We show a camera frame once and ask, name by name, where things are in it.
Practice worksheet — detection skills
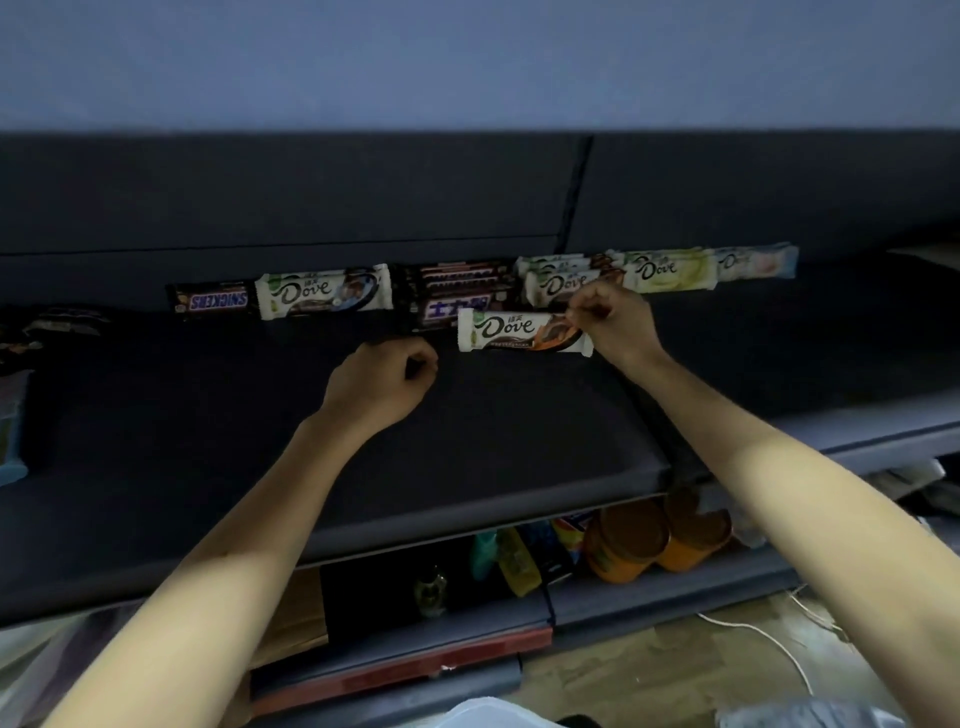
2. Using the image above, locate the teal plastic bottle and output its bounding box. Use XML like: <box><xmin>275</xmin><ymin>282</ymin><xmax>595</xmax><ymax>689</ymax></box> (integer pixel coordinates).
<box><xmin>470</xmin><ymin>530</ymin><xmax>501</xmax><ymax>583</ymax></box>

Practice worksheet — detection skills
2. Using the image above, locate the yellow plastic bottle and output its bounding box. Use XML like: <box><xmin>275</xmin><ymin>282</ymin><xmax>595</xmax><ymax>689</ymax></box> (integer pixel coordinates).
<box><xmin>496</xmin><ymin>528</ymin><xmax>544</xmax><ymax>599</ymax></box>

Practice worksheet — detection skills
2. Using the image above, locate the dark grey metal shelf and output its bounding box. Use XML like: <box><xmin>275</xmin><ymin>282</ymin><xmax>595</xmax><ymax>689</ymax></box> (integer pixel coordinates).
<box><xmin>0</xmin><ymin>0</ymin><xmax>960</xmax><ymax>721</ymax></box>

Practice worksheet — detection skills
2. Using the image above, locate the Dove bar yellow green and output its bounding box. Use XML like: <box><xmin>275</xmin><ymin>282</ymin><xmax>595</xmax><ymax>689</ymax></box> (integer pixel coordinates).
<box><xmin>622</xmin><ymin>248</ymin><xmax>720</xmax><ymax>295</ymax></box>

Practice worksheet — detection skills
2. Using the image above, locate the clear plastic bag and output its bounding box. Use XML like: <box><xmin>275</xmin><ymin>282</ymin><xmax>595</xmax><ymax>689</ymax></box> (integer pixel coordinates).
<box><xmin>0</xmin><ymin>608</ymin><xmax>140</xmax><ymax>728</ymax></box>

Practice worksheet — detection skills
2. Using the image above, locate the clear plastic container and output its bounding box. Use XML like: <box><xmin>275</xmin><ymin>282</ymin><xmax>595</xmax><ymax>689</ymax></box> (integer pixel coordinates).
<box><xmin>731</xmin><ymin>517</ymin><xmax>775</xmax><ymax>553</ymax></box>

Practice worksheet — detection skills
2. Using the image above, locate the white plastic pouch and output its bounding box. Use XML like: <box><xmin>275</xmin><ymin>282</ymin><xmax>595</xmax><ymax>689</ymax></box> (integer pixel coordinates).
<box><xmin>873</xmin><ymin>458</ymin><xmax>947</xmax><ymax>501</ymax></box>

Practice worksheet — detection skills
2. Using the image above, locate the Dove bar pink blue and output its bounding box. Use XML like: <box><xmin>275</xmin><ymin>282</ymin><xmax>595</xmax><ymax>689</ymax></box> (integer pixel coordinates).
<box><xmin>712</xmin><ymin>241</ymin><xmax>800</xmax><ymax>283</ymax></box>

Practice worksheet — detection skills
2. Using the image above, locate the white cable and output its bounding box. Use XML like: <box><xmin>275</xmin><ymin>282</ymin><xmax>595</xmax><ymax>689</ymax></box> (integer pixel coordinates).
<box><xmin>696</xmin><ymin>587</ymin><xmax>853</xmax><ymax>699</ymax></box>

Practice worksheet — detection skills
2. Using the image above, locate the orange blue detergent bag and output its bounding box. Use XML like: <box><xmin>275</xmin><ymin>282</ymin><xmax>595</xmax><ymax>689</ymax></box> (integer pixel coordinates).
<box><xmin>553</xmin><ymin>513</ymin><xmax>601</xmax><ymax>564</ymax></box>

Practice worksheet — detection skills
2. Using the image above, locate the person's right hand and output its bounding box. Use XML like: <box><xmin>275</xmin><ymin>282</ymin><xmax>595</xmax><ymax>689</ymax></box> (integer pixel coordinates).
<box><xmin>563</xmin><ymin>278</ymin><xmax>669</xmax><ymax>374</ymax></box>

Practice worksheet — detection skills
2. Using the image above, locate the pile of mixed chocolate bars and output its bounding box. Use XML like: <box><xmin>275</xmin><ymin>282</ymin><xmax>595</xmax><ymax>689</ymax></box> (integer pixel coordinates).
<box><xmin>0</xmin><ymin>303</ymin><xmax>115</xmax><ymax>489</ymax></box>

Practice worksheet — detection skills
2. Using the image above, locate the orange plastic tub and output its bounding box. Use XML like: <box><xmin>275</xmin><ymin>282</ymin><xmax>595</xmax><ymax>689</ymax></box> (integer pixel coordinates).
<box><xmin>583</xmin><ymin>498</ymin><xmax>671</xmax><ymax>587</ymax></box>
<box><xmin>659</xmin><ymin>487</ymin><xmax>733</xmax><ymax>574</ymax></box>

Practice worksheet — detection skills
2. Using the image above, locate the person's right forearm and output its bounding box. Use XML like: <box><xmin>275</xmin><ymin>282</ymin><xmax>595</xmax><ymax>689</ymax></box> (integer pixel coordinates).
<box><xmin>622</xmin><ymin>352</ymin><xmax>960</xmax><ymax>728</ymax></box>

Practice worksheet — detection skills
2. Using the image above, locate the Dove bar blue white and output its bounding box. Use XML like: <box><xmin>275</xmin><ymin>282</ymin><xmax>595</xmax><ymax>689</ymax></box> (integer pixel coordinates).
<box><xmin>254</xmin><ymin>263</ymin><xmax>394</xmax><ymax>323</ymax></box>

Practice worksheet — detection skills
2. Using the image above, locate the person's left forearm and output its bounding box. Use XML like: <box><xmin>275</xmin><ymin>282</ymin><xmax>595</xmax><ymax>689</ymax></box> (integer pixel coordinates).
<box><xmin>41</xmin><ymin>408</ymin><xmax>376</xmax><ymax>728</ymax></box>

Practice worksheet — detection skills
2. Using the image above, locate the short brown chocolate bar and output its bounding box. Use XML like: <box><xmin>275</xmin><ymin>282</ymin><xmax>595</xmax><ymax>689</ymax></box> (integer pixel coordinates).
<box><xmin>166</xmin><ymin>281</ymin><xmax>261</xmax><ymax>323</ymax></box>

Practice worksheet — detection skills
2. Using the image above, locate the person's left hand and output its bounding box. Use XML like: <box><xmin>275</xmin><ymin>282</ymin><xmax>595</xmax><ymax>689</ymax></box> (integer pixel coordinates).
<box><xmin>318</xmin><ymin>337</ymin><xmax>441</xmax><ymax>444</ymax></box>

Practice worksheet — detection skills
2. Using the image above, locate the dark blue carton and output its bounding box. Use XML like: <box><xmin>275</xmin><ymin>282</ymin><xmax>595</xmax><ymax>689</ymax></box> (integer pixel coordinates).
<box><xmin>524</xmin><ymin>521</ymin><xmax>576</xmax><ymax>587</ymax></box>

